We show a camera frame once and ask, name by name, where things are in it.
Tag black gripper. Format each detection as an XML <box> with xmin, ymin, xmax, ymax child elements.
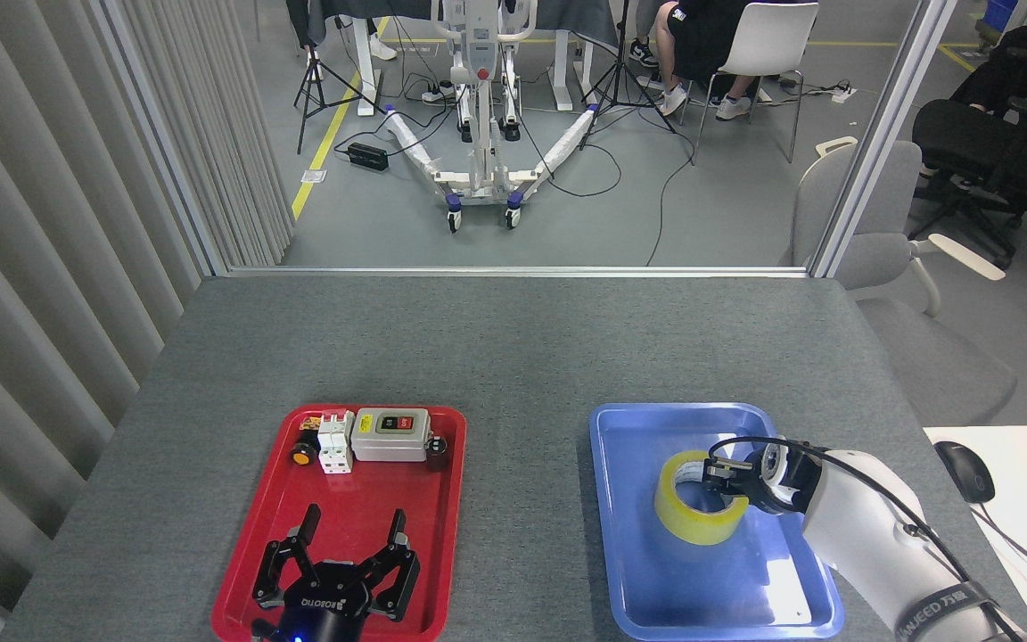
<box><xmin>703</xmin><ymin>452</ymin><xmax>792</xmax><ymax>514</ymax></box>
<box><xmin>252</xmin><ymin>504</ymin><xmax>422</xmax><ymax>642</ymax></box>

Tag yellow tape roll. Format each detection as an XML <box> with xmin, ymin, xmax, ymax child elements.
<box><xmin>653</xmin><ymin>449</ymin><xmax>751</xmax><ymax>547</ymax></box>

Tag red plastic tray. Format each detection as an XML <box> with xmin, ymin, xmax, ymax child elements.
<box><xmin>212</xmin><ymin>405</ymin><xmax>468</xmax><ymax>642</ymax></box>

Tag white circuit breaker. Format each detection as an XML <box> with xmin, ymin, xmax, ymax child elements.
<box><xmin>317</xmin><ymin>410</ymin><xmax>356</xmax><ymax>475</ymax></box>

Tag blue plastic tray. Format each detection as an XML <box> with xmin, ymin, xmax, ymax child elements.
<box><xmin>589</xmin><ymin>402</ymin><xmax>844</xmax><ymax>641</ymax></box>

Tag grey office chair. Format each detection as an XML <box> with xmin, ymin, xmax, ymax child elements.
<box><xmin>781</xmin><ymin>138</ymin><xmax>1018</xmax><ymax>427</ymax></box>

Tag black computer mouse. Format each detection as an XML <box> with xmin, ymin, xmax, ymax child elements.
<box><xmin>934</xmin><ymin>440</ymin><xmax>996</xmax><ymax>505</ymax></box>

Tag white wheeled stand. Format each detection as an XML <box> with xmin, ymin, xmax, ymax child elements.
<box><xmin>384</xmin><ymin>0</ymin><xmax>599</xmax><ymax>235</ymax></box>

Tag black tripod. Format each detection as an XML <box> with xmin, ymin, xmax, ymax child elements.
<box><xmin>293</xmin><ymin>0</ymin><xmax>390</xmax><ymax>155</ymax></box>
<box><xmin>579</xmin><ymin>0</ymin><xmax>677</xmax><ymax>151</ymax></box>

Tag black office chair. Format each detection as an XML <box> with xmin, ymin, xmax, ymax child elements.
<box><xmin>910</xmin><ymin>25</ymin><xmax>1027</xmax><ymax>268</ymax></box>

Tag black power adapter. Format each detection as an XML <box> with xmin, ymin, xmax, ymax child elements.
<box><xmin>347</xmin><ymin>142</ymin><xmax>390</xmax><ymax>173</ymax></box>

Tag white chair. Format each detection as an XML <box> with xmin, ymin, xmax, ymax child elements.
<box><xmin>692</xmin><ymin>3</ymin><xmax>820</xmax><ymax>166</ymax></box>

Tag grey vertical blinds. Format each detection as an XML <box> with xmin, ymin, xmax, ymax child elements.
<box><xmin>0</xmin><ymin>0</ymin><xmax>296</xmax><ymax>642</ymax></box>

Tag blue storage bin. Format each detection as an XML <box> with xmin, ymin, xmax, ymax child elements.
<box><xmin>982</xmin><ymin>0</ymin><xmax>1023</xmax><ymax>37</ymax></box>

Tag grey switch box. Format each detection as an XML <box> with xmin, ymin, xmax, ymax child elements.
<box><xmin>350</xmin><ymin>407</ymin><xmax>432</xmax><ymax>463</ymax></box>

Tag black floor cable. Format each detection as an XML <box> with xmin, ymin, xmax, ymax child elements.
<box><xmin>513</xmin><ymin>107</ymin><xmax>702</xmax><ymax>268</ymax></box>

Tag silver frame rail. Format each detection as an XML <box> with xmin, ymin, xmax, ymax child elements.
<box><xmin>226</xmin><ymin>265</ymin><xmax>813</xmax><ymax>279</ymax></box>

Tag silver frame post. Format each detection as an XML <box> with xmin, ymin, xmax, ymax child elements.
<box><xmin>808</xmin><ymin>0</ymin><xmax>960</xmax><ymax>279</ymax></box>

